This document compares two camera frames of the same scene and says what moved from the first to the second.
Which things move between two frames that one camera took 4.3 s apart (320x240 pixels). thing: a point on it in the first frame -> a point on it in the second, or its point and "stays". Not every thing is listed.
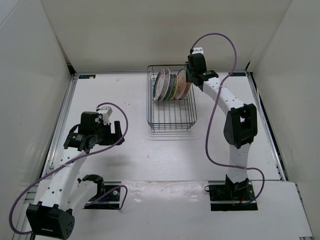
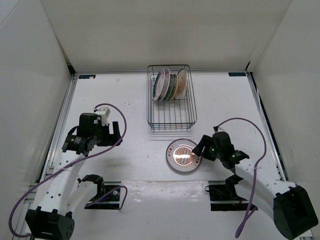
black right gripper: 188,70 -> 204,142
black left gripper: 111,138 stays
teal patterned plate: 170,86 stays
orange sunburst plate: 188,85 -> 180,157
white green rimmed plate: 158,84 stays
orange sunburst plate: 181,83 stays
